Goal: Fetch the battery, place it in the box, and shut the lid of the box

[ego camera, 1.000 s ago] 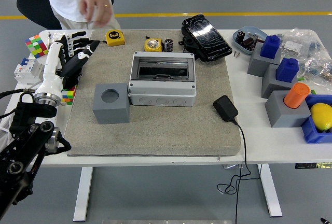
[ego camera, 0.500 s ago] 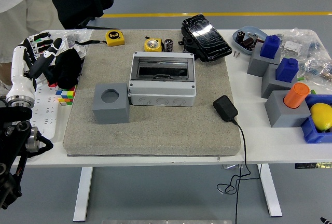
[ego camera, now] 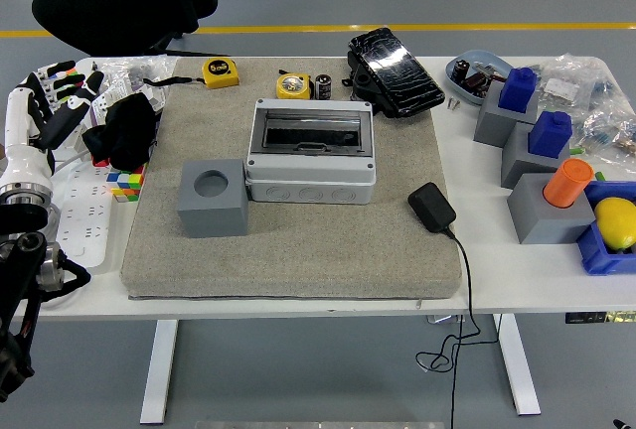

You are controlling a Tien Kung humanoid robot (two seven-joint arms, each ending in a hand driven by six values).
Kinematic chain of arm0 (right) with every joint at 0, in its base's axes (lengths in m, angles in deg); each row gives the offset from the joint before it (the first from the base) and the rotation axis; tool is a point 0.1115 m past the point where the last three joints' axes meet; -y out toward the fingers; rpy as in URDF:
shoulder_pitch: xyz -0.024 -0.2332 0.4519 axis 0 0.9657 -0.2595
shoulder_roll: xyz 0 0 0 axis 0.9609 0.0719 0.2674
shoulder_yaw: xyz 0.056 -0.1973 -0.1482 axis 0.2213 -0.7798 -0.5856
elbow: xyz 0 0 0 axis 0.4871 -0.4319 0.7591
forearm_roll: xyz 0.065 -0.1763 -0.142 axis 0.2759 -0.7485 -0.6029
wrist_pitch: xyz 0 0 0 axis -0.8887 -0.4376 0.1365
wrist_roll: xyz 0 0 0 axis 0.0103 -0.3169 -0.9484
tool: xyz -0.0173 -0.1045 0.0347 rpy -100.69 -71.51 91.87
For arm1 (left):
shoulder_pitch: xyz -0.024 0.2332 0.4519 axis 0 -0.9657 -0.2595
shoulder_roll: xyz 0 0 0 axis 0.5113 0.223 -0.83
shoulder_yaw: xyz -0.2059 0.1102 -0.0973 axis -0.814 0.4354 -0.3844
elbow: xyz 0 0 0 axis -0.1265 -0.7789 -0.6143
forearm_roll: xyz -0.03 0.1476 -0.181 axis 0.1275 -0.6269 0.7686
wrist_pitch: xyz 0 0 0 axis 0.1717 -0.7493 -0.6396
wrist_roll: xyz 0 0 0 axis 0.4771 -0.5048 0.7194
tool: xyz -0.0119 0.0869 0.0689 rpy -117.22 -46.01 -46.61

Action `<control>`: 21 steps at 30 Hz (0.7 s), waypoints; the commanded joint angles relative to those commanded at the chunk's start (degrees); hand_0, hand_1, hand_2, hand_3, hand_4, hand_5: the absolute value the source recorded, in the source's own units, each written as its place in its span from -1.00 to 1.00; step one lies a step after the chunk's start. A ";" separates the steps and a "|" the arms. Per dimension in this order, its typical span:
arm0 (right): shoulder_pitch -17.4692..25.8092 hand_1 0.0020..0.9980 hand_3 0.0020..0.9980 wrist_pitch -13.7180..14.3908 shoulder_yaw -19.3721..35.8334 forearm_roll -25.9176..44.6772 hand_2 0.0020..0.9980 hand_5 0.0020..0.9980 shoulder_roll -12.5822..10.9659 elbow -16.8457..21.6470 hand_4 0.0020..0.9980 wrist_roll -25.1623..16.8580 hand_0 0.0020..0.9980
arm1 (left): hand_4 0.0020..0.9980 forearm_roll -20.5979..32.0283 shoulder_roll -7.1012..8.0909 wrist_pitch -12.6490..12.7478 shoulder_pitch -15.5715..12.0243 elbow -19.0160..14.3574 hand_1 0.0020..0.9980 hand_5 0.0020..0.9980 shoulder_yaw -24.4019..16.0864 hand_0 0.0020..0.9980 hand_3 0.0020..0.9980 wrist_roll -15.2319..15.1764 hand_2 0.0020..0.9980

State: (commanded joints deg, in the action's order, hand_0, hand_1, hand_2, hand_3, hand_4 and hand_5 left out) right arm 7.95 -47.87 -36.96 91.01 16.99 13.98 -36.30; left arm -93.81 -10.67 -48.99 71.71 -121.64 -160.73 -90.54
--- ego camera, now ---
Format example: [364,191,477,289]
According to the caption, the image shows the blue plastic bin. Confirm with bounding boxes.
[575,180,636,276]

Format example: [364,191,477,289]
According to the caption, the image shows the blue block battery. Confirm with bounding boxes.
[527,110,573,160]
[498,67,539,114]

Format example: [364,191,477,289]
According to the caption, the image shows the black cloth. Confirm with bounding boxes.
[81,92,159,172]

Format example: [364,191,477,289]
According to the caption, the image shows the dark brown components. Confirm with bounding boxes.
[461,70,494,97]

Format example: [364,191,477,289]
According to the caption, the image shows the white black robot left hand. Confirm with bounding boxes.
[0,59,105,187]

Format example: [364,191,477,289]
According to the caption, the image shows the orange cylinder battery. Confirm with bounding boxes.
[542,158,595,210]

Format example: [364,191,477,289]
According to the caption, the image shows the glossy black case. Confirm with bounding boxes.
[346,26,446,120]

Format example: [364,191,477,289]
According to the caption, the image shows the white table with control panel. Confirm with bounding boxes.
[414,55,636,325]

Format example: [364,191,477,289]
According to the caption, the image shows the grey block with round hole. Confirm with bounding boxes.
[176,159,249,239]

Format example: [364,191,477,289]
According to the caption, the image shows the black power adapter plug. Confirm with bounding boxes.
[406,181,457,235]

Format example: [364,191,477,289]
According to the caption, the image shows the white table with legs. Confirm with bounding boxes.
[0,55,542,425]

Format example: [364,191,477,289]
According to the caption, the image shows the yellow round tape measure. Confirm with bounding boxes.
[275,70,313,101]

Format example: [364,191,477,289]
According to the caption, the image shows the grey electrical box clear lid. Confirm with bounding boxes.
[244,97,378,205]

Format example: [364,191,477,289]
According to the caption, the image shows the small colourful puzzle cube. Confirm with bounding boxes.
[106,163,150,204]

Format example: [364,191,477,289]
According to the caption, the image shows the white wall socket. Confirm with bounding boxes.
[88,83,168,127]

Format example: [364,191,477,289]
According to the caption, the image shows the black office chair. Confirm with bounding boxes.
[31,0,220,58]

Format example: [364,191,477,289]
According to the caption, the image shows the clear plastic bag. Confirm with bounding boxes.
[96,55,178,102]

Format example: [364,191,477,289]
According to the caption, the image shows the black adapter cord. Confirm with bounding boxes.
[414,227,500,429]

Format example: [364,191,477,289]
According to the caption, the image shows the grey block holder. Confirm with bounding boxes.
[500,122,571,190]
[472,79,541,149]
[506,172,597,245]

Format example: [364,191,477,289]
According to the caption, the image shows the black table control panel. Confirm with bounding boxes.
[564,310,636,325]

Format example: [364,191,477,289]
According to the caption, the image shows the clear bag of parts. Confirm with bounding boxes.
[536,53,622,117]
[578,100,636,167]

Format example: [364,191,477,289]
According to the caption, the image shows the yellow fruit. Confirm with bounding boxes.
[593,196,636,252]

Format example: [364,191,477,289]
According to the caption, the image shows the blue-grey dish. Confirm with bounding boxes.
[445,49,516,106]

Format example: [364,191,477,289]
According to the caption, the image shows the yellow square tape measure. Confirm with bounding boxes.
[142,58,240,90]

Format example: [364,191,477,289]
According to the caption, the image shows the grey-brown mat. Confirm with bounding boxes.
[121,55,463,301]

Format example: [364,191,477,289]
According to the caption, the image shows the white power strip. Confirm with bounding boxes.
[53,163,119,271]

